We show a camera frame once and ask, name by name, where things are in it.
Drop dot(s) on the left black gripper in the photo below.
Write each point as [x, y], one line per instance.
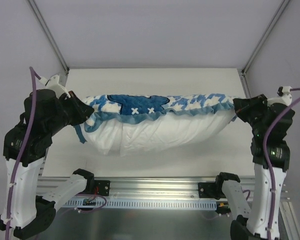
[78, 110]

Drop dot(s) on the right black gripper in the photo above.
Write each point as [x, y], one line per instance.
[248, 109]

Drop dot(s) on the blue patterned pillowcase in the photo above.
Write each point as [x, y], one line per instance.
[134, 109]

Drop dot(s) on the white pillow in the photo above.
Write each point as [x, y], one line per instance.
[168, 131]

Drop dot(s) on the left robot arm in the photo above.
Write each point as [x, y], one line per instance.
[27, 214]

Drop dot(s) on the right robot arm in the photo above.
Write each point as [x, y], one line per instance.
[269, 119]

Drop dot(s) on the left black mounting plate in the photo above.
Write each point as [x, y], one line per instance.
[101, 187]

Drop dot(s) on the black mounting plate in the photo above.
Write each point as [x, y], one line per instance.
[101, 187]
[207, 190]

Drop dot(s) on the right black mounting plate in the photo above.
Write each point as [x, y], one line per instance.
[207, 190]

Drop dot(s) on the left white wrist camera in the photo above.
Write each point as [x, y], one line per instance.
[55, 83]

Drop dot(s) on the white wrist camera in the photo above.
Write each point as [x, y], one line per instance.
[284, 96]
[55, 83]

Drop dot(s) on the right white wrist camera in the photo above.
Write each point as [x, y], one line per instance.
[284, 96]

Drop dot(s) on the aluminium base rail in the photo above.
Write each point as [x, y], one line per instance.
[155, 188]

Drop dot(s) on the white slotted cable duct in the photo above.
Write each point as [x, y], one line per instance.
[144, 204]

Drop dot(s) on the left aluminium frame post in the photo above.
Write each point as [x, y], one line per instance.
[48, 34]

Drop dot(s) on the aluminium frame post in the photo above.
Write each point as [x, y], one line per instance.
[265, 35]
[48, 34]

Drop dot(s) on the right aluminium frame post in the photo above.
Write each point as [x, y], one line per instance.
[265, 35]

